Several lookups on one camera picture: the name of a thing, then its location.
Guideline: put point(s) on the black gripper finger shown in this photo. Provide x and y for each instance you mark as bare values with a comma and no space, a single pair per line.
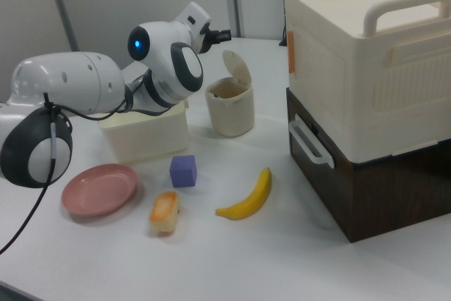
222,33
222,38

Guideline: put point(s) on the pink plate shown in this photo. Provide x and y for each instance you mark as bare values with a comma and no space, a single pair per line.
98,190

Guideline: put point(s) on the yellow banana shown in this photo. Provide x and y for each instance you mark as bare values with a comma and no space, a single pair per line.
252,202

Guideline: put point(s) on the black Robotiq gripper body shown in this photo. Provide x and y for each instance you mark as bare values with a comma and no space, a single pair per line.
206,36

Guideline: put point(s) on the dark brown drawer box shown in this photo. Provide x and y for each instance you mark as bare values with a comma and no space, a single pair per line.
380,195

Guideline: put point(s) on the beige trash can lid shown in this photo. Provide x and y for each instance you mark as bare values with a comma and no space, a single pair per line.
237,66

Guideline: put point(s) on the orange tape strip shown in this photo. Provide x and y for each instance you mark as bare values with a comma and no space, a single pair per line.
291,52

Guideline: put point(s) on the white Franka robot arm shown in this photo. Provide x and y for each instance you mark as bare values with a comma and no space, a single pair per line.
70,82

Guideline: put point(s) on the purple cube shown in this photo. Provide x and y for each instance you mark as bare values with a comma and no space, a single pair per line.
183,172

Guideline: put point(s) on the cream plastic bin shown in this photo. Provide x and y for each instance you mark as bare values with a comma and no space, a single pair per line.
148,139

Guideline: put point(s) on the toasted bread loaf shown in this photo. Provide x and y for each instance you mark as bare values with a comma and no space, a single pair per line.
163,213

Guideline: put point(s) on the small beige trash can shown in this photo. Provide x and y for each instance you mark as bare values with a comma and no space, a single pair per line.
230,117

